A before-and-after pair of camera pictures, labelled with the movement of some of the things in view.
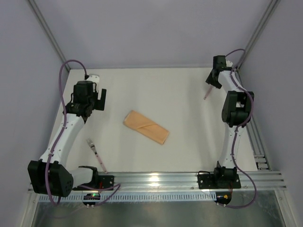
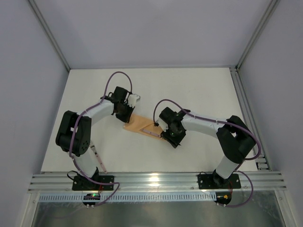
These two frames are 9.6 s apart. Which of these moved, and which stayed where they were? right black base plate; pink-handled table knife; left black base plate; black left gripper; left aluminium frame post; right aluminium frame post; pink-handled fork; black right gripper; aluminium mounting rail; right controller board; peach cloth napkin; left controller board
Moved: black left gripper; pink-handled table knife; peach cloth napkin; black right gripper
Stayed: aluminium mounting rail; right black base plate; left black base plate; right controller board; left controller board; left aluminium frame post; right aluminium frame post; pink-handled fork
